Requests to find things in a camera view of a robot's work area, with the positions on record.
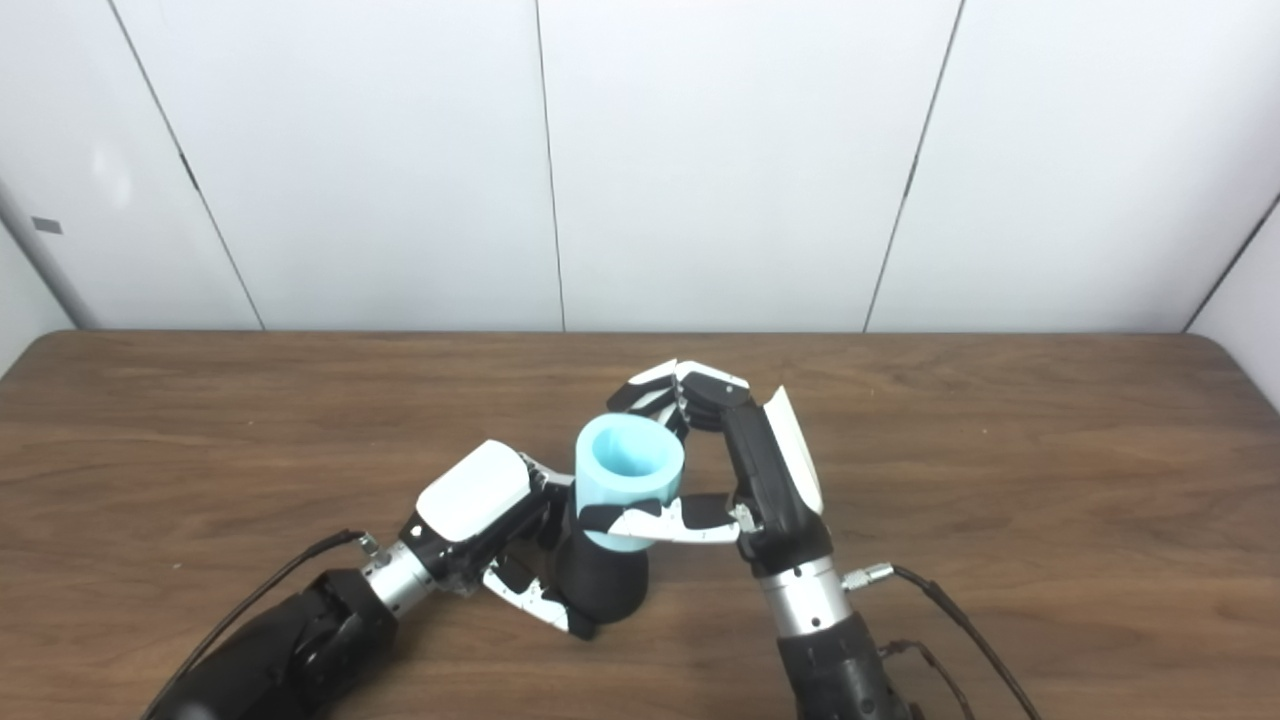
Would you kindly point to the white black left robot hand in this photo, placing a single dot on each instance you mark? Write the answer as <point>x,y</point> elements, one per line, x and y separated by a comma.
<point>475,490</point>

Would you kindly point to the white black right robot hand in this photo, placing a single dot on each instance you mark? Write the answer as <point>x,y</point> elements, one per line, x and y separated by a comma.
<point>770,480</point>

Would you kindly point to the black funnel-shaped nozzle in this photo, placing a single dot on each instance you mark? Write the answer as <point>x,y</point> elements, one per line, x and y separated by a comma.
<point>605,585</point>

